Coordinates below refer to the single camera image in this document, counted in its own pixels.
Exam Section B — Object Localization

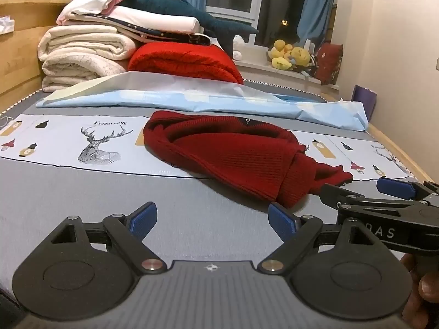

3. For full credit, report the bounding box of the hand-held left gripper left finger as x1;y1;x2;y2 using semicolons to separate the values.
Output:
51;202;168;275

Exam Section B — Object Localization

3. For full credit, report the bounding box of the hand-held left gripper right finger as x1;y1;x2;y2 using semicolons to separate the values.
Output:
257;202;378;275

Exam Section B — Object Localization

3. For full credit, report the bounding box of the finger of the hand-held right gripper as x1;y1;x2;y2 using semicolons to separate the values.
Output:
317;183;439;213
376;177;439;201

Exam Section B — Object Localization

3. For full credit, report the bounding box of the red knitted sweater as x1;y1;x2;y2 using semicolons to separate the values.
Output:
142;110;354;209

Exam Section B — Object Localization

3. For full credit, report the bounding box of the person's right hand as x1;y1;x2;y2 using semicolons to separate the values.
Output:
399;254;439;329

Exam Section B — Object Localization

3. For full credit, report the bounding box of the light blue sheet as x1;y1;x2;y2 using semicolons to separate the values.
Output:
36;71;369;131

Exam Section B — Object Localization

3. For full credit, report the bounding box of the red cushion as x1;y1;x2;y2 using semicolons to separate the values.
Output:
315;42;344;84

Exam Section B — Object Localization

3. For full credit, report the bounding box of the yellow plush toy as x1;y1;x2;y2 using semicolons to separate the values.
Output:
291;46;314;72
268;39;296;71

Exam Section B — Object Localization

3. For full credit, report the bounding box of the white window sill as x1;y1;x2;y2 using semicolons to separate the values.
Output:
237;46;340;86

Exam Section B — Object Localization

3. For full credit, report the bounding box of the folded red blanket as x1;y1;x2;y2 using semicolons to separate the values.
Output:
128;42;245;86

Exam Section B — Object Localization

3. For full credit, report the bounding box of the folded cream blanket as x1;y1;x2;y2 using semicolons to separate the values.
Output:
37;24;138;93

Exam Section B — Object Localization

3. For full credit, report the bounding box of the folded dark patterned cloth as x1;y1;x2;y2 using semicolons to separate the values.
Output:
69;13;211;46

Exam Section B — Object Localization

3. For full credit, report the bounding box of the folded white cloth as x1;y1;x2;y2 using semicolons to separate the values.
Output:
103;6;200;35

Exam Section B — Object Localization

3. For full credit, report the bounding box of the teal shark plush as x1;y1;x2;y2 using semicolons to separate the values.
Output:
118;0;259;52

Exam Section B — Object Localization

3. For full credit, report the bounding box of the white crumpled bag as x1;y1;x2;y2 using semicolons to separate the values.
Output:
0;15;16;35

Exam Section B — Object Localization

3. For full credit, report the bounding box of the wooden bed frame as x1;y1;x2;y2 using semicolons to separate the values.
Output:
0;0;426;184

